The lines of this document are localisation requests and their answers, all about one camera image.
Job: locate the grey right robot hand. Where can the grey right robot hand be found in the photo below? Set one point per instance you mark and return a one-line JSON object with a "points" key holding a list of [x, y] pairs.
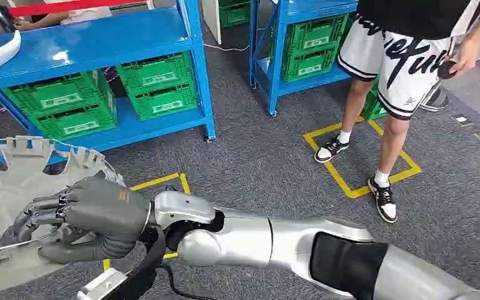
{"points": [[107, 211]]}

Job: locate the grey plastic wheel cover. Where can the grey plastic wheel cover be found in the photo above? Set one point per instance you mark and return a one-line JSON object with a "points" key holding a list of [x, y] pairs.
{"points": [[4, 194]]}

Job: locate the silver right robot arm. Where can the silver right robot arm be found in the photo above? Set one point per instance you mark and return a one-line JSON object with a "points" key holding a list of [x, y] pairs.
{"points": [[240, 240]]}

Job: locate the green plastic crate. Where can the green plastic crate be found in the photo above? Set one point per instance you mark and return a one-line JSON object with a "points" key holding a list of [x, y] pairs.
{"points": [[78, 124], [308, 64], [370, 107], [157, 72], [163, 101], [314, 35], [58, 95], [234, 12]]}

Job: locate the blue metal shelf rack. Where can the blue metal shelf rack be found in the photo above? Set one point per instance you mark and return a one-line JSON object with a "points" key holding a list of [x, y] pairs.
{"points": [[277, 62], [99, 41]]}

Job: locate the red barrier tape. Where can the red barrier tape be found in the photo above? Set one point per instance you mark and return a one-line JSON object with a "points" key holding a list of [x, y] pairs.
{"points": [[37, 8]]}

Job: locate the white board panel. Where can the white board panel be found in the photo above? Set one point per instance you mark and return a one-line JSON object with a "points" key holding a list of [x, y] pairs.
{"points": [[211, 18]]}

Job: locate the black handheld device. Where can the black handheld device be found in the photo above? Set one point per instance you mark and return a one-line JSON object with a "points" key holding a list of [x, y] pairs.
{"points": [[3, 17]]}

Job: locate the person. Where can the person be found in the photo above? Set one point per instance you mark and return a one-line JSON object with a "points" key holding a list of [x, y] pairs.
{"points": [[401, 62]]}

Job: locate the white floor sticker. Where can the white floor sticker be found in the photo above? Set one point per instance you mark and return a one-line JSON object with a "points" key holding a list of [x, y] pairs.
{"points": [[461, 119]]}

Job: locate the black round object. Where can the black round object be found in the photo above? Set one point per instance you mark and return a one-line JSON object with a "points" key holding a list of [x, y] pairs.
{"points": [[446, 69]]}

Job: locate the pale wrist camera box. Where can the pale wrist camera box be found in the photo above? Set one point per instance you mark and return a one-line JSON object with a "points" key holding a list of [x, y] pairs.
{"points": [[101, 285]]}

